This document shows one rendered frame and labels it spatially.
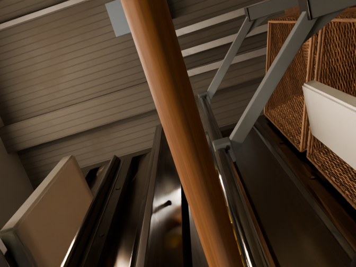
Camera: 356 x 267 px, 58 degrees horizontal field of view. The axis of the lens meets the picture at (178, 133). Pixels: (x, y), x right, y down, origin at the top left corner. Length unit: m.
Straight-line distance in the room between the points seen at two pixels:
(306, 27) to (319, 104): 0.48
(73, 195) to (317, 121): 0.13
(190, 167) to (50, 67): 3.64
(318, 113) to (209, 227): 0.14
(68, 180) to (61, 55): 3.64
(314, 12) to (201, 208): 0.45
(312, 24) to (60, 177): 0.54
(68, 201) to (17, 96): 3.89
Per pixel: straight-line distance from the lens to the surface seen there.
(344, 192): 1.06
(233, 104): 3.66
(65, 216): 0.16
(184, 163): 0.25
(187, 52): 3.26
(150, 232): 0.90
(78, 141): 3.91
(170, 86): 0.23
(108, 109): 3.55
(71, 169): 0.18
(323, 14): 0.63
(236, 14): 3.21
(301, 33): 0.63
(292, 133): 1.48
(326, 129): 0.17
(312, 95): 0.17
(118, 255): 1.15
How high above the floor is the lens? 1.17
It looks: 5 degrees up
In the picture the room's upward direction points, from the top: 106 degrees counter-clockwise
